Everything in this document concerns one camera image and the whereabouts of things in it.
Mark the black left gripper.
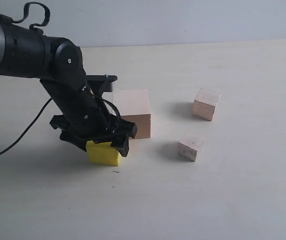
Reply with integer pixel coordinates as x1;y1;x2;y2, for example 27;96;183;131
40;79;137;157

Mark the yellow cube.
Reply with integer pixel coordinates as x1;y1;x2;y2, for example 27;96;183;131
86;141;122;166

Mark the large wooden cube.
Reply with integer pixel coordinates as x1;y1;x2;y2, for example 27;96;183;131
112;89;152;139

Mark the medium layered wooden cube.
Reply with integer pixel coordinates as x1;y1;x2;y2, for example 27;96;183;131
192;88;221;122

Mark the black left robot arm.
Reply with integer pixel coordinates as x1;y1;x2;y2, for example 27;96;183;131
0;14;138;157

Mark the small wooden cube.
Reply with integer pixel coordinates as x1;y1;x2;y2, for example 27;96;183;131
177;134;205;163

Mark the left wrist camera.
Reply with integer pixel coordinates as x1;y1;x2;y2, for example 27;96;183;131
86;74;118;96

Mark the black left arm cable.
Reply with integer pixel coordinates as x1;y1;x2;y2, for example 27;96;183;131
0;1;54;158

